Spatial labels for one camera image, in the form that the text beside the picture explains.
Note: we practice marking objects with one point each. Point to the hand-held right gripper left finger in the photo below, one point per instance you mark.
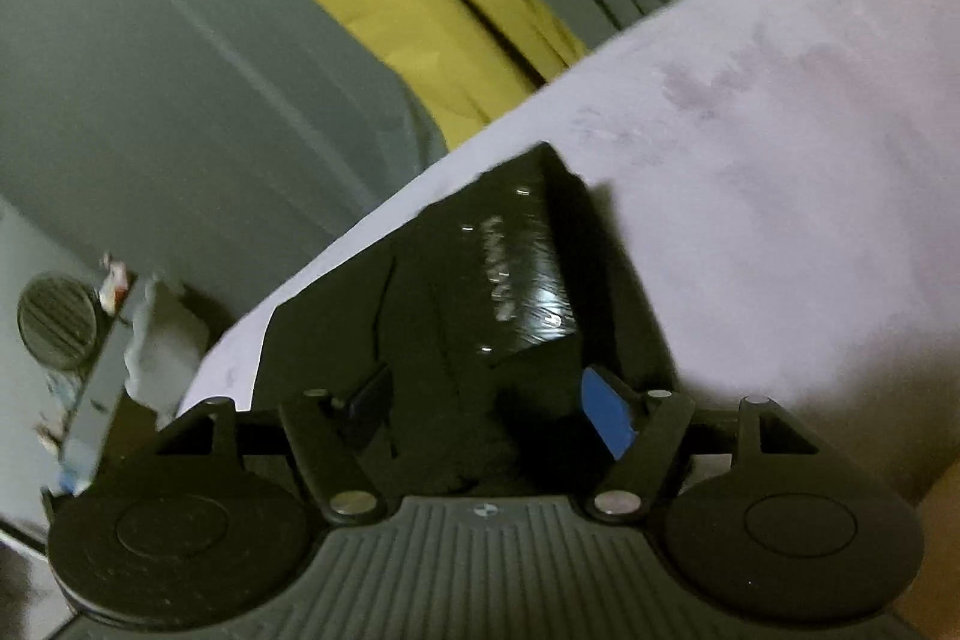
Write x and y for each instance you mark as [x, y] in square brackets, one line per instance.
[369, 401]

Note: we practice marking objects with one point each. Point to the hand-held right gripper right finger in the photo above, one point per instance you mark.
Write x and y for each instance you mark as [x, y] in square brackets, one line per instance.
[606, 413]

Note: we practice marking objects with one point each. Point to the dark pants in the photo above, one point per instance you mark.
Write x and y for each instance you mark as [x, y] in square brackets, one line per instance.
[322, 347]

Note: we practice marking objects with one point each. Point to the white cloth bundle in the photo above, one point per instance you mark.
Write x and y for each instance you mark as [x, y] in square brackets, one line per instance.
[161, 344]

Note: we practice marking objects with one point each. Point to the lavender bed sheet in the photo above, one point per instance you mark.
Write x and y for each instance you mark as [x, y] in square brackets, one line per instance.
[750, 160]

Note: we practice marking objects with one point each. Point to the dark cabinet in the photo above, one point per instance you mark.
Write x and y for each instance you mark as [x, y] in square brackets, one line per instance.
[94, 400]

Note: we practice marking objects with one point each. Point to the black round ribbed fan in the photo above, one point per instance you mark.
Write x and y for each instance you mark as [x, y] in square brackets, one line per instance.
[56, 325]

